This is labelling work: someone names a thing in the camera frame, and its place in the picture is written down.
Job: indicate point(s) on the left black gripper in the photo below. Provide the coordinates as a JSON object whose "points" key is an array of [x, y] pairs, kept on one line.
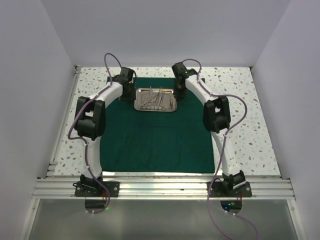
{"points": [[132, 96]]}

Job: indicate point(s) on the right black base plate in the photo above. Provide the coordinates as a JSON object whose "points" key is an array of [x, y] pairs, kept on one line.
{"points": [[219, 190]]}

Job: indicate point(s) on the dark green surgical cloth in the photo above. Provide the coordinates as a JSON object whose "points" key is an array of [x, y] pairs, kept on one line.
{"points": [[140, 141]]}

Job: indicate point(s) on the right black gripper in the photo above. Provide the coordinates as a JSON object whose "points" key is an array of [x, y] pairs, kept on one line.
{"points": [[178, 95]]}

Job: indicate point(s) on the aluminium mounting rail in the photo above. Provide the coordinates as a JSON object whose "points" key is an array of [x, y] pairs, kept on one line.
{"points": [[164, 187]]}

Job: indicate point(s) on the steel instrument tray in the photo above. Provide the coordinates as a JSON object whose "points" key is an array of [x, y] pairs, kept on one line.
{"points": [[169, 100]]}

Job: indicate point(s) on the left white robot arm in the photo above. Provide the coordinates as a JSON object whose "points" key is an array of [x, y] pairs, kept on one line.
{"points": [[90, 123]]}

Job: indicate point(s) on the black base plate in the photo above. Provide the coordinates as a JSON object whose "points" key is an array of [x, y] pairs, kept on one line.
{"points": [[219, 190], [88, 191]]}

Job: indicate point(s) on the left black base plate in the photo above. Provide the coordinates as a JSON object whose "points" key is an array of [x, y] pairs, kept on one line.
{"points": [[88, 191]]}

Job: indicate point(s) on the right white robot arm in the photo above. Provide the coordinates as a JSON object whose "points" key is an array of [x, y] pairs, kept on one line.
{"points": [[229, 180]]}

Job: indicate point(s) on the steel forceps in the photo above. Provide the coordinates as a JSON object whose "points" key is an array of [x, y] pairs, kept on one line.
{"points": [[158, 102]]}

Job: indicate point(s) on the steel surgical scissors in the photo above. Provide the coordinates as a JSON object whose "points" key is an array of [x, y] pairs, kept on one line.
{"points": [[147, 97]]}

